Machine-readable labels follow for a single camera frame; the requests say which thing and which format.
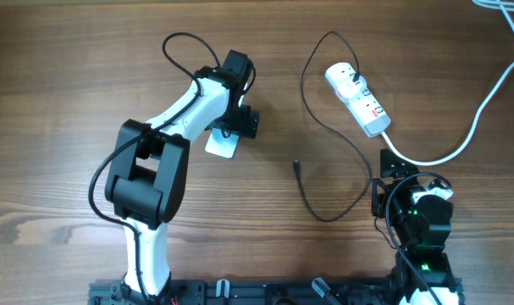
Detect Galaxy smartphone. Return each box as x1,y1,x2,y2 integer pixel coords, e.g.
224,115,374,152
205,129,240,158

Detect white power strip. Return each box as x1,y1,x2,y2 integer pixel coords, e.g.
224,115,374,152
325,63,391,137

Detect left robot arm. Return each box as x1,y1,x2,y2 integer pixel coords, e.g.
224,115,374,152
105,50,259,304

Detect white cables at corner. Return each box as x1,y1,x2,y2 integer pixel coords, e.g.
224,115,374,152
471,0,514,14

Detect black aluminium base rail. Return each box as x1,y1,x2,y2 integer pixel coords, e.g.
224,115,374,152
87,277,465,305

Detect black USB charging cable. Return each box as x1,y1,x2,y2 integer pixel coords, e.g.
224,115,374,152
293,30,373,224

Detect white power strip cord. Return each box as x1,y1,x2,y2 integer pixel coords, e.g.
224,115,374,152
380,0,514,167

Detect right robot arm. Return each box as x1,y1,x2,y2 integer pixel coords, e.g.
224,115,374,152
371,148,466,305

